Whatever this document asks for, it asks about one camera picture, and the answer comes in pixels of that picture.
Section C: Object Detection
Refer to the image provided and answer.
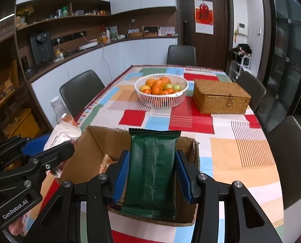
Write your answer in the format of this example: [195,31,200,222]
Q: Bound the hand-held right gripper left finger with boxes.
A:
[22,150,131,243]

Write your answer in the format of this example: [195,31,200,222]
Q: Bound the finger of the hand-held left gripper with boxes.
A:
[0,134,52,167]
[0,142,75,191]

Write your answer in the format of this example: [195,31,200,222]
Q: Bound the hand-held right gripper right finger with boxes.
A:
[175,149,284,243]

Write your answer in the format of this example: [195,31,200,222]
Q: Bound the white snack packet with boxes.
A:
[44,120,82,151]

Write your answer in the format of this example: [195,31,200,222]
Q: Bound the dark green snack packet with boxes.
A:
[120,128,181,221]

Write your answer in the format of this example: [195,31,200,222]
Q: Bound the brown cardboard box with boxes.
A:
[56,126,200,227]

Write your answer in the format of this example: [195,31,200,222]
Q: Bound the person's left hand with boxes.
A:
[8,216,27,236]

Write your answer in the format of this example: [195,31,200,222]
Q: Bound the yellow storage bin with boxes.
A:
[4,108,41,138]

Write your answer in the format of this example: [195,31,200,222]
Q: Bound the clear bottle with orange liquid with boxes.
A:
[50,96,80,180]

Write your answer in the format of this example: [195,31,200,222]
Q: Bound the dark wooden shelving unit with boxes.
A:
[0,25,52,142]

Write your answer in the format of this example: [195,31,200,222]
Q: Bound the dark grey dining chair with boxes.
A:
[59,69,107,118]
[267,116,301,210]
[166,45,197,66]
[235,71,267,112]

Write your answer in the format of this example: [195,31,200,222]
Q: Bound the white plastic fruit basket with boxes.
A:
[134,74,189,109]

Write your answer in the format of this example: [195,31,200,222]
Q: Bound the woven wicker box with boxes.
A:
[193,79,251,115]

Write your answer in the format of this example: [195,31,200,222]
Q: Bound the pile of oranges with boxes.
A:
[140,77,175,95]

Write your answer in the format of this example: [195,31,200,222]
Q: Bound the black coffee machine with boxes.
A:
[30,32,55,65]

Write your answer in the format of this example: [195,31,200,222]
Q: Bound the white base cabinet with countertop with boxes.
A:
[30,37,178,127]

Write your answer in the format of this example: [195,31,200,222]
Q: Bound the white shelf cart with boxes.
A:
[229,52,252,81]

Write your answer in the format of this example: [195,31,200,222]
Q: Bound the dark brown door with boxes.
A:
[176,0,233,71]

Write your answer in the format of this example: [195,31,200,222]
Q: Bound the yellow flower bouquet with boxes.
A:
[17,5,34,17]

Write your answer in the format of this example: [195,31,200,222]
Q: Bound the black bag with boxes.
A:
[233,44,252,56]

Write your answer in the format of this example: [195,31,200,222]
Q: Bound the black glass door cabinet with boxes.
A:
[259,0,301,132]

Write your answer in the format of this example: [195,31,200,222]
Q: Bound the white power cable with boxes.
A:
[83,34,113,81]

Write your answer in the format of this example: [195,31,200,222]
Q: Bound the wooden wall shelf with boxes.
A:
[15,0,112,34]

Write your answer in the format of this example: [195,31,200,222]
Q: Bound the red white wall calendar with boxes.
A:
[194,0,214,34]

